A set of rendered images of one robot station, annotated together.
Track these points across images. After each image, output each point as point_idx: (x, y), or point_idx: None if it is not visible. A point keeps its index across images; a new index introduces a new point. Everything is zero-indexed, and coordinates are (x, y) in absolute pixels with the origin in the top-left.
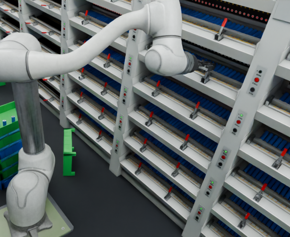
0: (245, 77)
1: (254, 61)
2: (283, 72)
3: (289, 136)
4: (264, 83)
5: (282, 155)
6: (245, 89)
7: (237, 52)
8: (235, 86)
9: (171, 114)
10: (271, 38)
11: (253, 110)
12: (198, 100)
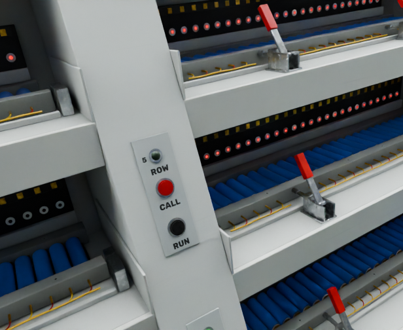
0: (125, 213)
1: (110, 138)
2: (208, 113)
3: (328, 253)
4: (193, 179)
5: (343, 309)
6: (155, 245)
7: (23, 154)
8: (89, 285)
9: None
10: (106, 32)
11: (225, 280)
12: None
